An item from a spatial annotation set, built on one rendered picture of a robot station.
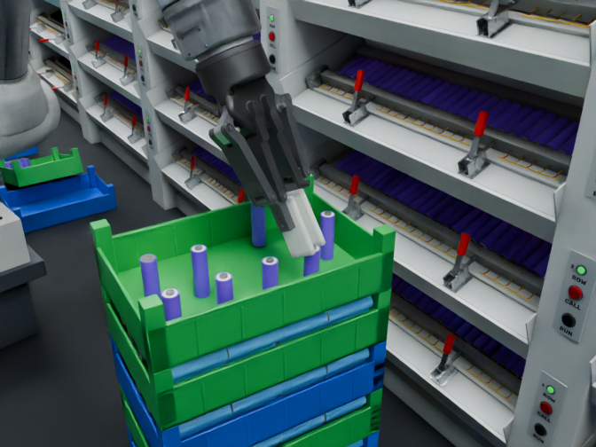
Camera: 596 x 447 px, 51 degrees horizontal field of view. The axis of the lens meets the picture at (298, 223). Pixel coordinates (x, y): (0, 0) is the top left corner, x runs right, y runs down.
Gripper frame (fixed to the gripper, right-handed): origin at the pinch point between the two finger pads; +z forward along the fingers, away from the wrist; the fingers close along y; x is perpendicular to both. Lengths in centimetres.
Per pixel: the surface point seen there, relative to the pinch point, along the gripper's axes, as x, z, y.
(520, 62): 20.7, -5.8, -27.4
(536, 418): 10.4, 43.1, -20.9
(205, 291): -11.1, 3.6, 6.8
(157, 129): -97, -13, -79
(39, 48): -211, -64, -142
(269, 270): -1.9, 2.8, 5.5
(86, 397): -72, 29, -7
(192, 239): -17.7, -0.6, -0.9
